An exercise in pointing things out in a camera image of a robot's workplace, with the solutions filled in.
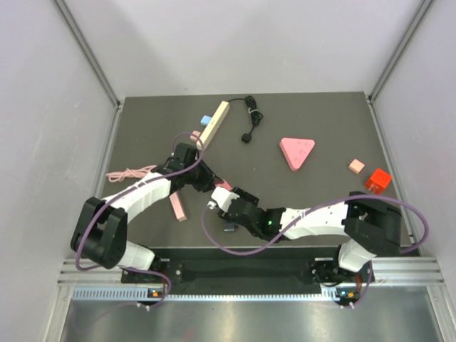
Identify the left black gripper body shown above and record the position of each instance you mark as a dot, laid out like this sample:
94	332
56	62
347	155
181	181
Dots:
199	177

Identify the small purple grey plug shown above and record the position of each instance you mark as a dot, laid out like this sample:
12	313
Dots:
231	227

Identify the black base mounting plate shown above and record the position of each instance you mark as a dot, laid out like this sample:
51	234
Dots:
307	265

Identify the grey slotted cable duct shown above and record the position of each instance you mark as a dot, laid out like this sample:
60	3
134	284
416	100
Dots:
86	293

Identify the aluminium frame post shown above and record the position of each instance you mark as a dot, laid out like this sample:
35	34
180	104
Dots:
72	25
410	31

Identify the pink triangular socket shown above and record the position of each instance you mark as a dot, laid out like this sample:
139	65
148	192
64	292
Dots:
296	151

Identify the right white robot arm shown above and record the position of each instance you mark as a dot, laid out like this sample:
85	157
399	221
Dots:
372	227

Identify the right aluminium frame post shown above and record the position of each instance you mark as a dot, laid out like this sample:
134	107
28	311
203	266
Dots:
410	31

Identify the red cube plug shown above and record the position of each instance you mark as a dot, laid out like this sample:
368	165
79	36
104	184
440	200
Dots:
378	181

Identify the pink long power strip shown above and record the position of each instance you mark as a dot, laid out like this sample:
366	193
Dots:
177	207

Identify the peach plug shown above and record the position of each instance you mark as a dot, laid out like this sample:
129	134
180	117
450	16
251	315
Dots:
356	166

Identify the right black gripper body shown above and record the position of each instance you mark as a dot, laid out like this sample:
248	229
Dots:
246	197

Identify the left aluminium frame post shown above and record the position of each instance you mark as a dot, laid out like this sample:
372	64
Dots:
72	25

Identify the small pink plug adapter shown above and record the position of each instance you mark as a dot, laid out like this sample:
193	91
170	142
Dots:
195	134

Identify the small pink usb plug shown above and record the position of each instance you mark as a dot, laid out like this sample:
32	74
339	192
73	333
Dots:
224	185

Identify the blue plug adapter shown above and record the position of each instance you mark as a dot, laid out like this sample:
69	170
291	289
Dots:
205	120

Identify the beige power strip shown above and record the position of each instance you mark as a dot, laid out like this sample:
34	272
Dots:
212	127

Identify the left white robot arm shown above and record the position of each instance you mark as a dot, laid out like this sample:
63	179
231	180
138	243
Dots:
102	228

